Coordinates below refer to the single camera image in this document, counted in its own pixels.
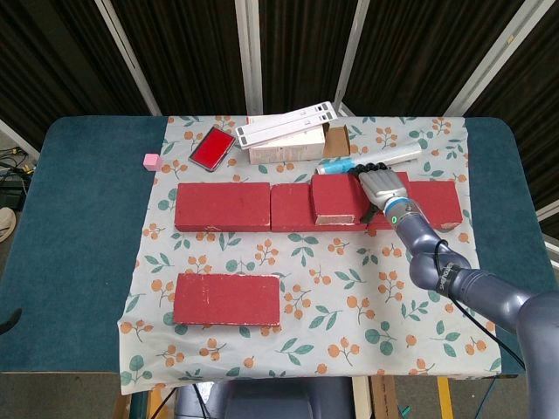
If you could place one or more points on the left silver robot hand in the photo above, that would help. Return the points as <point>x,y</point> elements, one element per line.
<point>11,320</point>

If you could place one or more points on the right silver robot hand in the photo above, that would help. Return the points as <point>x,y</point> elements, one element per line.
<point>384,185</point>

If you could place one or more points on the red brick with bare end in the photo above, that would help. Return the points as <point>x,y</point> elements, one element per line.
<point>336,194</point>

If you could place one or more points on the red brick with chipped edges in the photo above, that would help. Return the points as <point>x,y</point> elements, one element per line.
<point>227,301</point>

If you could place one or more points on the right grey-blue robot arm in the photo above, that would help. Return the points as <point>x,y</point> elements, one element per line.
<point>480,288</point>

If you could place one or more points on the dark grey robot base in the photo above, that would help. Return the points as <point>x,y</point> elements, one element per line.
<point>271,399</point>

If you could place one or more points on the red brick with white scratches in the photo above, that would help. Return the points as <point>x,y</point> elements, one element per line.
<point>222,205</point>

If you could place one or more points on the clear film roll blue label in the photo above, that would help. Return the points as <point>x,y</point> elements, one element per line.
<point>393,156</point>

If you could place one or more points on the brown cardboard box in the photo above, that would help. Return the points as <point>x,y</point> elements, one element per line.
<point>336,142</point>

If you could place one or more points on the teal velvet table cover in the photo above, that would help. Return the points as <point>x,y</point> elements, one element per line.
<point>78,240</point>

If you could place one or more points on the white printed cardboard box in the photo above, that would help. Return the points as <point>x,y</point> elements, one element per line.
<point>284,152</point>

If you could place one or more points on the white folding stand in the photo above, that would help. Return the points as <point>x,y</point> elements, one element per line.
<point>284,126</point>

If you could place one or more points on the red ink pad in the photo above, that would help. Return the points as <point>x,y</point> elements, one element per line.
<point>211,148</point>

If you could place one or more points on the floral berry-print tablecloth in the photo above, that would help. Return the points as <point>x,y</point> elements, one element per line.
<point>262,349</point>

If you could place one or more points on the pink cube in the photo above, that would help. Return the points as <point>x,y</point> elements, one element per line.
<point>152,161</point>

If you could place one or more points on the white partition frame post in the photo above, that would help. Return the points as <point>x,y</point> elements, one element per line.
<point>349,52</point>
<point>131,57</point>
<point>489,57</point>
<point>249,52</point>

